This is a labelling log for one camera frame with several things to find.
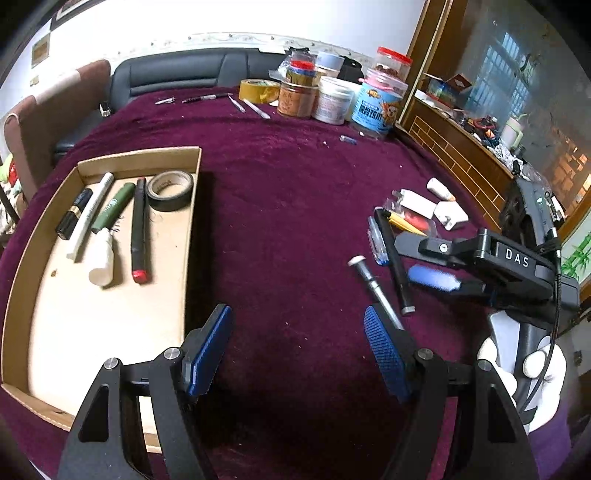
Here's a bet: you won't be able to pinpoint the white plastic jar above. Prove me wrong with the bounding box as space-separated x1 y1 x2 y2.
312 76 356 126

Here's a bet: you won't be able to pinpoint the black bag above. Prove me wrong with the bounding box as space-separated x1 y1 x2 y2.
337 55 366 84

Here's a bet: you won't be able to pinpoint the black tape roll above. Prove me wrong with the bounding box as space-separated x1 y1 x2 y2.
146 170 195 212

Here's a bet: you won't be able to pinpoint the brown armchair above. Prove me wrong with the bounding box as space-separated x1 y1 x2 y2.
4 59 112 204

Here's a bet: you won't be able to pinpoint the wooden partition frame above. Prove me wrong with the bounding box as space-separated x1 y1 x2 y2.
399 0 467 134

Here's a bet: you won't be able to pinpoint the green marker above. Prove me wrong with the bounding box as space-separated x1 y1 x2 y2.
90 183 136 234

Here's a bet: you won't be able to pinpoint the open colourful carton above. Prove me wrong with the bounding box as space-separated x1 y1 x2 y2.
425 73 474 105

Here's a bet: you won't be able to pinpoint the clear blue pen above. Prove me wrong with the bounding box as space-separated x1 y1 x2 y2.
367 216 389 267

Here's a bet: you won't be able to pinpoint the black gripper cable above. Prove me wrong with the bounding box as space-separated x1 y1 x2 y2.
524 244 565 412

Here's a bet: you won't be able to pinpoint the grey-blue lidded cup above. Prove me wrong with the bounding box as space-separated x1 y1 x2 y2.
316 50 343 77

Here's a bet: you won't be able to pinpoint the cardboard box tray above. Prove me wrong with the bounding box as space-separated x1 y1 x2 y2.
0 146 203 454

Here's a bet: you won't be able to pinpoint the black marker red cap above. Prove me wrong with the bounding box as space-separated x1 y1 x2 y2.
130 177 151 284

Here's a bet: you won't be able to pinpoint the pile of assorted clutter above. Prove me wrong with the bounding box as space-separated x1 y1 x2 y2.
455 111 555 185

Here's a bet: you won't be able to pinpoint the white plastic tube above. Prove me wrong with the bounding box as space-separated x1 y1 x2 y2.
88 230 115 287

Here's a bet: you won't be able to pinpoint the wooden counter brick pattern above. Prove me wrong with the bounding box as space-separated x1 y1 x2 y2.
399 97 591 241

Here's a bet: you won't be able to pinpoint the yellow tape roll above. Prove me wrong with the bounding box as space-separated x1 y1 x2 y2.
238 78 281 106

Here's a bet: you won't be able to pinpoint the burgundy tablecloth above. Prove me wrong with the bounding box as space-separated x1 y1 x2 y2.
0 85 591 480

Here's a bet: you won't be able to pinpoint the black art marker white ends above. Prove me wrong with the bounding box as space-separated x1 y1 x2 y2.
376 217 415 317

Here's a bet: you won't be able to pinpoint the white glue bottle orange cap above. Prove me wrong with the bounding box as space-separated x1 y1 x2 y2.
426 178 456 203

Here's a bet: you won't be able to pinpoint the bamboo wall sticker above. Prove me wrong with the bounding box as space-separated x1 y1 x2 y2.
560 226 591 282

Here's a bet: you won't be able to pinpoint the small framed wall plaque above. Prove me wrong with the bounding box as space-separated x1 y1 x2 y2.
31 34 51 68

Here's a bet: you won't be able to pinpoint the black leather sofa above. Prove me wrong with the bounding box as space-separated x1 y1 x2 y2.
52 47 296 153

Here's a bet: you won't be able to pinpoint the white jug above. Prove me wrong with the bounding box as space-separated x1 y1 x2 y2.
501 115 527 149

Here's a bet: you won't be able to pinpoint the clear jar red lid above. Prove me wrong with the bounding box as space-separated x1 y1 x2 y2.
373 47 413 84

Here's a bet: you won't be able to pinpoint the jar with red blue lid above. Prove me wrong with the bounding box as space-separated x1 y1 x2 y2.
288 59 317 86

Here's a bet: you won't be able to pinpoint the clear packet with pink ring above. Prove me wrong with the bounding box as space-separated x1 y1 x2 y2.
383 198 437 237

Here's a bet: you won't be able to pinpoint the clear jar blue label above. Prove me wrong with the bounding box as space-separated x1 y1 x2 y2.
351 77 410 141

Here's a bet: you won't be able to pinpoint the brown label jar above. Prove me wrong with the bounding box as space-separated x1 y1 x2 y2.
276 80 321 120

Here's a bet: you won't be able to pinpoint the person's right hand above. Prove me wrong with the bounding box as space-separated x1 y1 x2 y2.
477 339 568 433

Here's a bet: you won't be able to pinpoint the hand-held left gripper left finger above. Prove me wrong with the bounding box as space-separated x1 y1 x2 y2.
56 303 234 480

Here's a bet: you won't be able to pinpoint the black lipstick tube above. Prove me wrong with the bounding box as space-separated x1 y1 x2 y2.
55 188 93 239

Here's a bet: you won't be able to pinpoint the black art marker grey ends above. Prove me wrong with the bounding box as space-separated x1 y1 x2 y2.
348 255 407 332

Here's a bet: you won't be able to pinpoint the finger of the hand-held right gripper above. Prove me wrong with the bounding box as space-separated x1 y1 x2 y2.
392 231 432 260
408 263 497 299

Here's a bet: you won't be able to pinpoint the white square wall charger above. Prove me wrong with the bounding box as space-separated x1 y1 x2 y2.
433 201 470 230

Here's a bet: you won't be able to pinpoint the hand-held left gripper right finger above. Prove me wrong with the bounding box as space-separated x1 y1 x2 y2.
364 305 541 480

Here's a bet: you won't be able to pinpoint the white marker pen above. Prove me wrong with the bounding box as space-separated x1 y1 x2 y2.
66 172 115 262

